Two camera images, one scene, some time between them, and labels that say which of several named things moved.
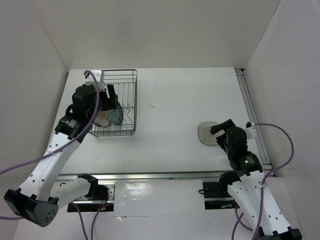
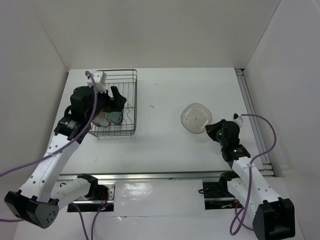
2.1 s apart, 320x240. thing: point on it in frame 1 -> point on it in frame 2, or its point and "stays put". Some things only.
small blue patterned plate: (116, 115) stays put
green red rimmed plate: (96, 123) stays put
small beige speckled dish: (204, 134) -> (195, 117)
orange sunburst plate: (102, 119) stays put
